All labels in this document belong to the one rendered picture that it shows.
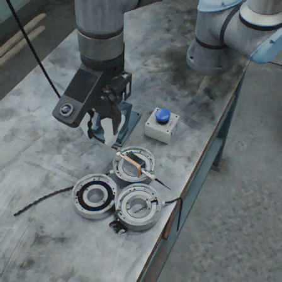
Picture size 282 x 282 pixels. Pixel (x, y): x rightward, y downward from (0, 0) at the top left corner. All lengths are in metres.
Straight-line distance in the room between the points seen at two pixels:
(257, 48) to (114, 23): 0.50
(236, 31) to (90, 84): 0.52
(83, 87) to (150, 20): 0.79
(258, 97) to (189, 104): 1.26
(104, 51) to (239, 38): 0.50
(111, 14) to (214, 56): 0.61
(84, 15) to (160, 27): 0.79
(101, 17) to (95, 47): 0.05
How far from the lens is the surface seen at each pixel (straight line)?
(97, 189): 0.86
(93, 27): 0.57
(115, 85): 0.66
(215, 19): 1.05
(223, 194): 1.83
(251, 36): 0.99
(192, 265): 1.66
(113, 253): 0.82
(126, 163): 0.86
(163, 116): 0.92
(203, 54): 1.13
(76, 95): 0.61
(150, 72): 1.15
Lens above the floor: 1.56
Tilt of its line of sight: 52 degrees down
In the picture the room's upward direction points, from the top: 2 degrees counter-clockwise
